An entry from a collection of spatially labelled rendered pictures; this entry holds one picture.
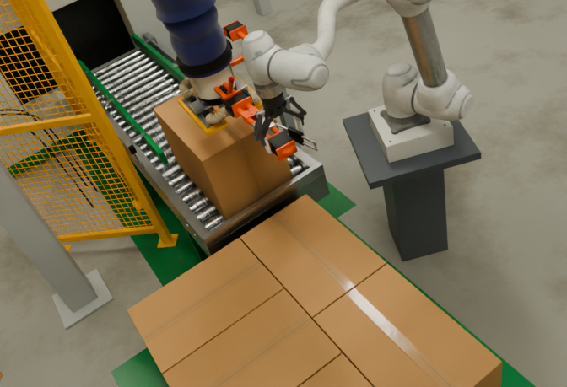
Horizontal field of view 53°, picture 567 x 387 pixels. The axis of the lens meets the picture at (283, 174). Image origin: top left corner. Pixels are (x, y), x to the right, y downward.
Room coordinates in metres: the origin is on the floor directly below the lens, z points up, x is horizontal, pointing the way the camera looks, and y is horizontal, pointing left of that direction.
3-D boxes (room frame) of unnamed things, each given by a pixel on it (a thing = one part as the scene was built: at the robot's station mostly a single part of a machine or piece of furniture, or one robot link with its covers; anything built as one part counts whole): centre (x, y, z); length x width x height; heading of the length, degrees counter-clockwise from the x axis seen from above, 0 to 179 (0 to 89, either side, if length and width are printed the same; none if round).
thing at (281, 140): (1.55, -0.02, 1.26); 0.08 x 0.07 x 0.05; 19
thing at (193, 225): (2.99, 0.88, 0.50); 2.31 x 0.05 x 0.19; 22
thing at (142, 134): (3.34, 0.96, 0.60); 1.60 x 0.11 x 0.09; 22
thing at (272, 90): (1.57, -0.04, 1.50); 0.09 x 0.09 x 0.06
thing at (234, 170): (2.37, 0.25, 0.75); 0.60 x 0.40 x 0.40; 21
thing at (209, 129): (2.09, 0.26, 1.16); 0.34 x 0.10 x 0.05; 19
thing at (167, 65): (3.54, 0.46, 0.60); 1.60 x 0.11 x 0.09; 22
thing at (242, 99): (1.88, 0.09, 1.27); 0.10 x 0.08 x 0.06; 109
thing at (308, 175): (2.03, 0.13, 0.58); 0.70 x 0.03 x 0.06; 112
